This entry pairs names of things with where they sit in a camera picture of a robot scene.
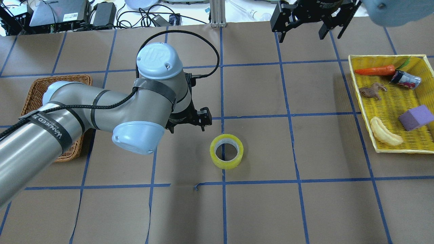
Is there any brown toy animal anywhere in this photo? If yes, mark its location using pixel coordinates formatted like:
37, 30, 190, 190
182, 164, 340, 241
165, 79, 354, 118
358, 82, 387, 101

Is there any black power adapter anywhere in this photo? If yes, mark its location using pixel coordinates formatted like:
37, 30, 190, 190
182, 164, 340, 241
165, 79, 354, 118
92, 2, 117, 30

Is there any crushed soda can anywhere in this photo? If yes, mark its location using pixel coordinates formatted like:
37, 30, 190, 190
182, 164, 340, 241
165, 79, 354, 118
390, 70, 422, 90

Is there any brown wicker basket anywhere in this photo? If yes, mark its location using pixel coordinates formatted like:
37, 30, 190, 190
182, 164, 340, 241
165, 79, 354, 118
21, 74, 93, 163

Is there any black electronics box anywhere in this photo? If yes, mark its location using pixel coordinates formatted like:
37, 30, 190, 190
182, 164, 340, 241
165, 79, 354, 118
29, 0, 91, 34

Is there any orange toy carrot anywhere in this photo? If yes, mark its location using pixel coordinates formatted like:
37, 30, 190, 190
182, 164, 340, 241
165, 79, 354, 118
354, 57, 410, 76

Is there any purple foam block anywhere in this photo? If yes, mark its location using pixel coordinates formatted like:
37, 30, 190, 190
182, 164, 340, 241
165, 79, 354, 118
398, 104, 434, 131

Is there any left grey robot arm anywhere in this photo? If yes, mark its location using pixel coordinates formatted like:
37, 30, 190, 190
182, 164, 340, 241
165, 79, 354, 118
0, 43, 212, 207

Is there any aluminium frame post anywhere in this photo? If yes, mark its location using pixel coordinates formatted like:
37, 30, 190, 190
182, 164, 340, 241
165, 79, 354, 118
209, 0, 227, 28

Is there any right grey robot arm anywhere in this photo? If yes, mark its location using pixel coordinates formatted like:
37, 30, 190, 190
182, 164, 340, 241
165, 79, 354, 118
270, 0, 434, 43

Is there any yellow plastic tray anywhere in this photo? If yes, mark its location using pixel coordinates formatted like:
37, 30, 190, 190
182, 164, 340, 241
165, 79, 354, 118
348, 54, 434, 154

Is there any yellow toy banana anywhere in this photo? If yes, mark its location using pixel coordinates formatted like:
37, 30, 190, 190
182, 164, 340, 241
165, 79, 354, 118
370, 117, 403, 146

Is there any black cables bundle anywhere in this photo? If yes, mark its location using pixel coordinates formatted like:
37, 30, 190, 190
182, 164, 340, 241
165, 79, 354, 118
115, 3, 208, 28

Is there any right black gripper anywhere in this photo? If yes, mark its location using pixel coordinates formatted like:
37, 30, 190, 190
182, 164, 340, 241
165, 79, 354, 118
270, 0, 362, 43

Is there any yellow tape roll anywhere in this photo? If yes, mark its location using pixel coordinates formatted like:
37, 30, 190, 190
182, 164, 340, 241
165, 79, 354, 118
209, 134, 244, 170

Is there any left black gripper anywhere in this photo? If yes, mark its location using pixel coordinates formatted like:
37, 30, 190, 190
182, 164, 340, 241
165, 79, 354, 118
165, 76, 213, 134

